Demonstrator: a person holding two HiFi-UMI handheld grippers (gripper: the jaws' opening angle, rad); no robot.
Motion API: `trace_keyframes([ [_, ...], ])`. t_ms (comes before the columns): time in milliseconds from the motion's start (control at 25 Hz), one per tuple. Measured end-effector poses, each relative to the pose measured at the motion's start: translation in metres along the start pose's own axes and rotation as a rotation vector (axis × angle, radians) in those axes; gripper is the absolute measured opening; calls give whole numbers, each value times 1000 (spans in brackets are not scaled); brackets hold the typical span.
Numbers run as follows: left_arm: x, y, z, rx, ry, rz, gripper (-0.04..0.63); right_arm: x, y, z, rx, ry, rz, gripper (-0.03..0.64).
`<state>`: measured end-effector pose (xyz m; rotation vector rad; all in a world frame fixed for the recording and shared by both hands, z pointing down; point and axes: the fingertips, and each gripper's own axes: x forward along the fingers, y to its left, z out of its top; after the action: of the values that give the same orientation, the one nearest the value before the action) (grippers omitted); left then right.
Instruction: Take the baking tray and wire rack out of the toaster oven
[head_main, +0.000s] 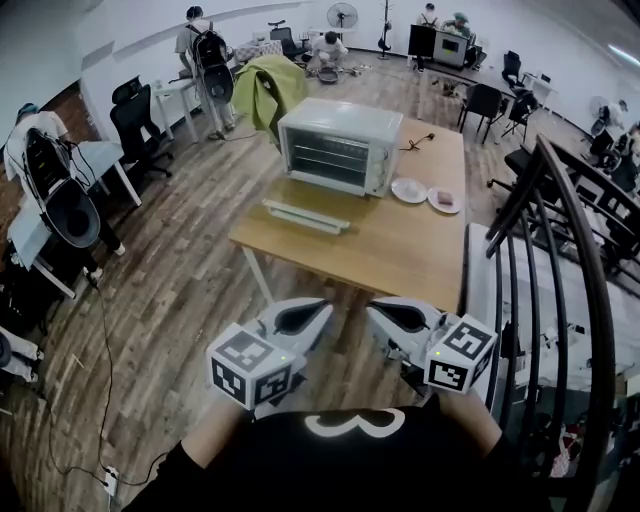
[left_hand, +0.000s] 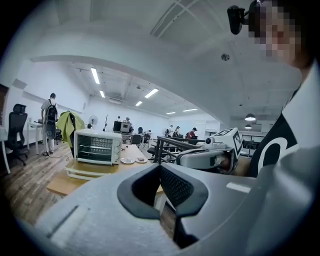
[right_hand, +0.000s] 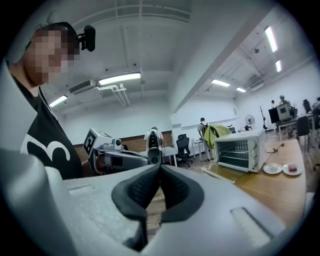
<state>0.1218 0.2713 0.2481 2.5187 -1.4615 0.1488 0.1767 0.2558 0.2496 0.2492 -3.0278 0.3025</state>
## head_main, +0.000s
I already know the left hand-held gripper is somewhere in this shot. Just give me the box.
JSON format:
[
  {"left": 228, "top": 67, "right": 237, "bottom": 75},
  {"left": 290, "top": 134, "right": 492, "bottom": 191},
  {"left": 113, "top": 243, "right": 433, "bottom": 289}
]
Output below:
[{"left": 206, "top": 298, "right": 335, "bottom": 420}]

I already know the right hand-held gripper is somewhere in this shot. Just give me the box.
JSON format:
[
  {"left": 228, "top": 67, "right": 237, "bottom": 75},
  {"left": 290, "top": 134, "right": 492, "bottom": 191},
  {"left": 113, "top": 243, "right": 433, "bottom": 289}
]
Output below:
[{"left": 367, "top": 297, "right": 499, "bottom": 395}]

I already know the person's right forearm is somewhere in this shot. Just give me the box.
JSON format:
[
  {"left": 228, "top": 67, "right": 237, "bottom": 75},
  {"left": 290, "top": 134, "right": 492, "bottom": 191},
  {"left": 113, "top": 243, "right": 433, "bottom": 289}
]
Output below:
[{"left": 435, "top": 387, "right": 504, "bottom": 459}]

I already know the person's left forearm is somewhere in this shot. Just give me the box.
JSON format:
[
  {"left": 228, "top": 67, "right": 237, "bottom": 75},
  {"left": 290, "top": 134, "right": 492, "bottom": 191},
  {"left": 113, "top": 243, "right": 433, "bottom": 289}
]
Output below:
[{"left": 180, "top": 397, "right": 257, "bottom": 470}]

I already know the white oven glass door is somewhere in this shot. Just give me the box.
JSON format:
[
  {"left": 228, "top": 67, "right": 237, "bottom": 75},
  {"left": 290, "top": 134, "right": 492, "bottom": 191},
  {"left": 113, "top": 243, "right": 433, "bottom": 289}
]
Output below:
[{"left": 260, "top": 172, "right": 384, "bottom": 236}]

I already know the white toaster oven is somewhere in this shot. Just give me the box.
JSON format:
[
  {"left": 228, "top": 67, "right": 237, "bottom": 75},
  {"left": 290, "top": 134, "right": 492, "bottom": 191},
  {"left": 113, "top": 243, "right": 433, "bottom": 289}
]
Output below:
[{"left": 277, "top": 97, "right": 405, "bottom": 199}]

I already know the white table leg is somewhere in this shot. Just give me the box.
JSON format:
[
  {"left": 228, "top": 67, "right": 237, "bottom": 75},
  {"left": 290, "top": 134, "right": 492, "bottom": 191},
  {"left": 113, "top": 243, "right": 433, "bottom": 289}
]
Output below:
[{"left": 241, "top": 244, "right": 275, "bottom": 305}]

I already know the white plate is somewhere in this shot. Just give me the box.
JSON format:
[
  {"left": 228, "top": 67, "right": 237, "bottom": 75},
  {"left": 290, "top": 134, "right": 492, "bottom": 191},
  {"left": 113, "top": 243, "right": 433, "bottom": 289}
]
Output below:
[
  {"left": 390, "top": 176, "right": 430, "bottom": 205},
  {"left": 427, "top": 185, "right": 463, "bottom": 216}
]

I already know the person's black shirt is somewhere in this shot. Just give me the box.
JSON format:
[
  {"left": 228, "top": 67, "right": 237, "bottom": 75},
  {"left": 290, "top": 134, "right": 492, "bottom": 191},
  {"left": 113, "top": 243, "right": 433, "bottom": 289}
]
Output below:
[{"left": 122, "top": 392, "right": 556, "bottom": 512}]

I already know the black metal railing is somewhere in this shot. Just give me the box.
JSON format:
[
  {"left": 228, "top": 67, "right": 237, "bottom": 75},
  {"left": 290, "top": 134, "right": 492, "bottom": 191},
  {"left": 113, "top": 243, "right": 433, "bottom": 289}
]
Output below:
[{"left": 483, "top": 132, "right": 640, "bottom": 512}]

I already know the black office chair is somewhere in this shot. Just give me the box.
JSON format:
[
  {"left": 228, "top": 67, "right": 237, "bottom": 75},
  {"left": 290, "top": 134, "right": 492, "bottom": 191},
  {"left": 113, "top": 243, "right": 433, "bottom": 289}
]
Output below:
[
  {"left": 501, "top": 49, "right": 525, "bottom": 90},
  {"left": 108, "top": 74, "right": 175, "bottom": 182},
  {"left": 267, "top": 19, "right": 309, "bottom": 62},
  {"left": 486, "top": 146, "right": 540, "bottom": 195}
]

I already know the black four-legged chair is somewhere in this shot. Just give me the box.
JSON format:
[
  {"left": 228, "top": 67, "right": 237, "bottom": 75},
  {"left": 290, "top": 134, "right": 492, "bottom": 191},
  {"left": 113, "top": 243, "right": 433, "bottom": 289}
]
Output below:
[{"left": 456, "top": 82, "right": 505, "bottom": 146}]

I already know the green cloth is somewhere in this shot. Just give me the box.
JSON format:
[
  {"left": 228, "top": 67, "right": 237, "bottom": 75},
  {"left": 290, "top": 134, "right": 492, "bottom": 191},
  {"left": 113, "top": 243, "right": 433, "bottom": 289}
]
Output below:
[{"left": 230, "top": 53, "right": 310, "bottom": 146}]

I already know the black folding chair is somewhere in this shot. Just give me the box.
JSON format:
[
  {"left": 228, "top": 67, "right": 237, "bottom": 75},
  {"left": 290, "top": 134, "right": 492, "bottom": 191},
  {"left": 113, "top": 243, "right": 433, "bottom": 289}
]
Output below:
[{"left": 501, "top": 89, "right": 541, "bottom": 140}]

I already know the white power strip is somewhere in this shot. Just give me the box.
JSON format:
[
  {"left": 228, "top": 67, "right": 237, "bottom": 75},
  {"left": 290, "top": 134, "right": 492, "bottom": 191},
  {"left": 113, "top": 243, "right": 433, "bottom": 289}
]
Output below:
[{"left": 101, "top": 464, "right": 121, "bottom": 497}]

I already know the white desk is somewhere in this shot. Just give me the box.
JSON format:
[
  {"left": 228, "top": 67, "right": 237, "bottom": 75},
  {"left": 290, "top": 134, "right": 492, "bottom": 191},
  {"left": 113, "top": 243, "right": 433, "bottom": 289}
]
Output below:
[
  {"left": 522, "top": 71, "right": 560, "bottom": 117},
  {"left": 149, "top": 77, "right": 202, "bottom": 145},
  {"left": 7, "top": 139, "right": 144, "bottom": 301}
]

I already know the checkered cloth table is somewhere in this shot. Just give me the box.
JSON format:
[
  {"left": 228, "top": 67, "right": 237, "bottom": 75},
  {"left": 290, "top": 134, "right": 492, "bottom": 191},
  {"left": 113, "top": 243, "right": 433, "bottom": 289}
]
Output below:
[{"left": 233, "top": 38, "right": 285, "bottom": 65}]

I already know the white-framed monitor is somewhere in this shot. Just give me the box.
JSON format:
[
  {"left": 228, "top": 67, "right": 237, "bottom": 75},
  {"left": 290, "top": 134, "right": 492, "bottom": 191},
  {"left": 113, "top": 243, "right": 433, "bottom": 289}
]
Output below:
[{"left": 432, "top": 30, "right": 470, "bottom": 70}]

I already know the black power cable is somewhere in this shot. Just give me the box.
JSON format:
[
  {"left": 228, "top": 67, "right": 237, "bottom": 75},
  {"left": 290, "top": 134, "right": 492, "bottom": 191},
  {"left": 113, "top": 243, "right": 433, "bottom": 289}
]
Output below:
[{"left": 398, "top": 131, "right": 437, "bottom": 153}]

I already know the black floor cable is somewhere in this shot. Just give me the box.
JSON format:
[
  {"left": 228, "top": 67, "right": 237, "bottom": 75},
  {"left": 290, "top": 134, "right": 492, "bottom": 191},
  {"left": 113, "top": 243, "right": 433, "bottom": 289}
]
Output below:
[{"left": 45, "top": 277, "right": 172, "bottom": 489}]

